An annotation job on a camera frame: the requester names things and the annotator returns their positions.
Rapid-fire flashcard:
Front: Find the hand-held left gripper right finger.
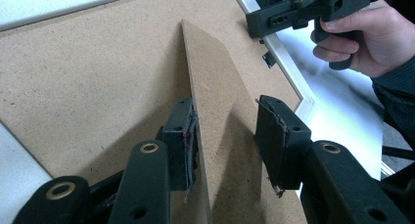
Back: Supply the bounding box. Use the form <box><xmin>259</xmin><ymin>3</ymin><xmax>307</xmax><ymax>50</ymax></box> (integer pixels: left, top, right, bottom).
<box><xmin>254</xmin><ymin>94</ymin><xmax>313</xmax><ymax>199</ymax></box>

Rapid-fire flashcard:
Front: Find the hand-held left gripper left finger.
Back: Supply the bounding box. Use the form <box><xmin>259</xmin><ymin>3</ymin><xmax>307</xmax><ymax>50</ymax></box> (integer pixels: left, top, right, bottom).
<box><xmin>161</xmin><ymin>96</ymin><xmax>201</xmax><ymax>193</ymax></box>

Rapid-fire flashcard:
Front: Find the wooden picture frame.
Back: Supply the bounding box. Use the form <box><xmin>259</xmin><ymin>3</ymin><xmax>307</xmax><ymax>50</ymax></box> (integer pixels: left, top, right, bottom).
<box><xmin>0</xmin><ymin>0</ymin><xmax>317</xmax><ymax>224</ymax></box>

